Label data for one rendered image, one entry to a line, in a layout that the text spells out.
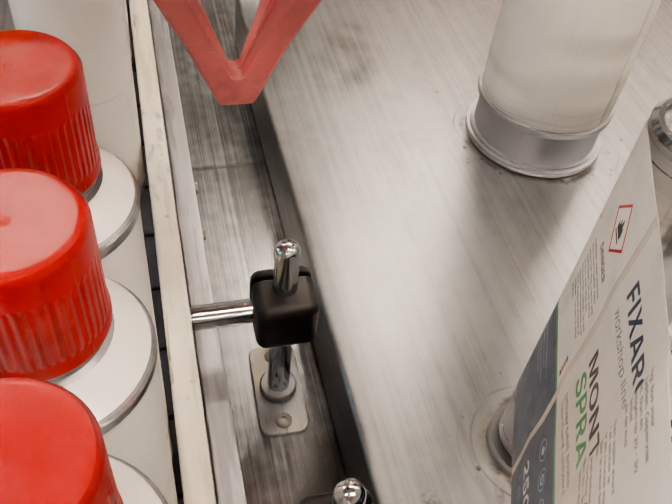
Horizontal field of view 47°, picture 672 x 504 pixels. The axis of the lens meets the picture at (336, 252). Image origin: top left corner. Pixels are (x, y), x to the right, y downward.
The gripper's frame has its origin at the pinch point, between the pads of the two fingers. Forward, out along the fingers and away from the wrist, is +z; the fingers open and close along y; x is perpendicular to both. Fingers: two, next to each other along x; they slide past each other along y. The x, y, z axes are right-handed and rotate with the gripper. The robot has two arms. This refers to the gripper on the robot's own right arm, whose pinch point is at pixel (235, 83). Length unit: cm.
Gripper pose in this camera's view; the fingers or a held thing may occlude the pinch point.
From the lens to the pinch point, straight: 30.9
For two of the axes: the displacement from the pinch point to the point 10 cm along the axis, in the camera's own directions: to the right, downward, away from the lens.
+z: -0.9, 6.6, 7.5
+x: -9.7, 1.1, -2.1
